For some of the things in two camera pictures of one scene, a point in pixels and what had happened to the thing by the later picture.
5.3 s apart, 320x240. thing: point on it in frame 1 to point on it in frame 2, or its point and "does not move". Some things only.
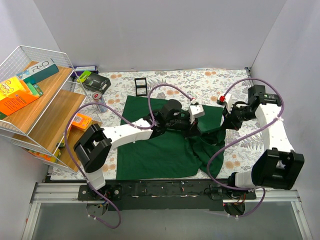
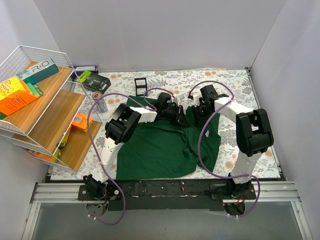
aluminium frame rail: [67, 193] does not move
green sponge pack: [35, 89] does not move
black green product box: [94, 81] does not move
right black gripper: [227, 119] to [197, 114]
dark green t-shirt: [180, 154] does not move
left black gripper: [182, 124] to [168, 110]
